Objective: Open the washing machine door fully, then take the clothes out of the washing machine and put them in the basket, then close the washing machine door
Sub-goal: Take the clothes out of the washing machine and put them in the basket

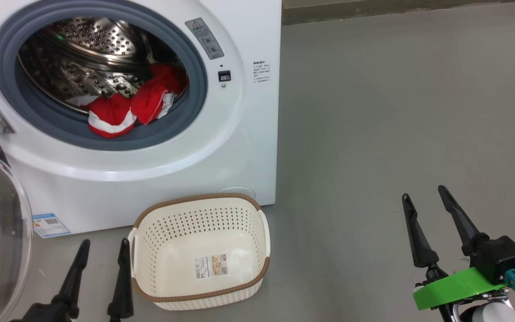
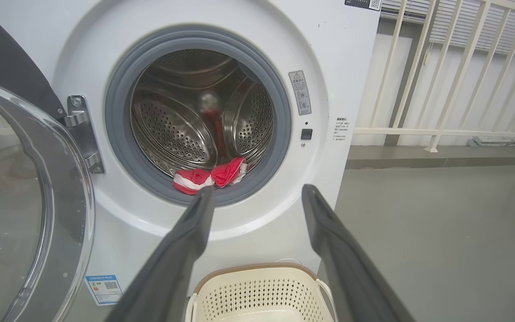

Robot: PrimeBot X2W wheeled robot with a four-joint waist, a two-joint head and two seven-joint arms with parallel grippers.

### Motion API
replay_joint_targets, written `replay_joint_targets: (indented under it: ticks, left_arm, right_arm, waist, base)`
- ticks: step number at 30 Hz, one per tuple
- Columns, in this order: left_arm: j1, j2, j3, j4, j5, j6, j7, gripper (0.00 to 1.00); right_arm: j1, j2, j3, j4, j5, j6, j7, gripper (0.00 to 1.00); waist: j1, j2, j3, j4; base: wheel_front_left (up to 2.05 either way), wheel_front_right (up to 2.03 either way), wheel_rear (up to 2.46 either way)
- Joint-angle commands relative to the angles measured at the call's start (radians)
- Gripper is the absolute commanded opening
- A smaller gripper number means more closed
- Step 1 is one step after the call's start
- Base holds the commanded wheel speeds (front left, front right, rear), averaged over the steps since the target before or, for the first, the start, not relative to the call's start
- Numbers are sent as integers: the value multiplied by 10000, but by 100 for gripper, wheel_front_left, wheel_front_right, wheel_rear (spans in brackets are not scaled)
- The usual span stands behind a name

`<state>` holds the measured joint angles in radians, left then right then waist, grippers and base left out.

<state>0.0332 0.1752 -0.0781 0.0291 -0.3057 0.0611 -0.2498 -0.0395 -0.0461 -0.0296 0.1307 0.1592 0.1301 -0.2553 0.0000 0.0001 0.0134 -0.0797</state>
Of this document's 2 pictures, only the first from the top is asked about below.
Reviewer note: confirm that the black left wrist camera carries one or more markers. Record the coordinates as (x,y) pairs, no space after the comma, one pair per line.
(34,314)

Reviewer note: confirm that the white washing machine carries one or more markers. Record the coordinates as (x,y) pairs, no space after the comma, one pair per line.
(239,156)

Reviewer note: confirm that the blue energy label sticker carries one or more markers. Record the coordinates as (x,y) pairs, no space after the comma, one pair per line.
(51,225)

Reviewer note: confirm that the cream basket with brown rim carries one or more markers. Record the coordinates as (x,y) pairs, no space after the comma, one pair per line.
(177,223)

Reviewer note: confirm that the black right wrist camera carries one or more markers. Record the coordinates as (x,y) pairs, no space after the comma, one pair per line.
(503,257)

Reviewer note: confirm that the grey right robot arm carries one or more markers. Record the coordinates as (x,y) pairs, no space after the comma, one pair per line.
(490,315)

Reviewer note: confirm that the round white filter cover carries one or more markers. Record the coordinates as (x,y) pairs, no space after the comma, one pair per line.
(244,191)

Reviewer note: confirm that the washer drum opening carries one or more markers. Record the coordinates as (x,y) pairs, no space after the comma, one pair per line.
(61,129)

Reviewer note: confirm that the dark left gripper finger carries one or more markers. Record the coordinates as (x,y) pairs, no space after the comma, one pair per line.
(122,290)
(72,290)

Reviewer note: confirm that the red and white jersey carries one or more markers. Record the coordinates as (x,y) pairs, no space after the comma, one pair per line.
(110,112)

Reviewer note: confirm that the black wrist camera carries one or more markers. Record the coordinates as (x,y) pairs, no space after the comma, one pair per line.
(34,314)
(503,257)

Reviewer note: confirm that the white printed instruction sticker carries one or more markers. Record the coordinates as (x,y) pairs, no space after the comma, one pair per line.
(211,266)

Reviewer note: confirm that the small printed text label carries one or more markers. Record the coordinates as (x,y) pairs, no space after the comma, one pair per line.
(261,71)

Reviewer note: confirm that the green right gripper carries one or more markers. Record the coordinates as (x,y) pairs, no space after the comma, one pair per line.
(454,288)

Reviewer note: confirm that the grey warning sticker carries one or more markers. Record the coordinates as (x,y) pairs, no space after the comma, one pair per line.
(204,38)

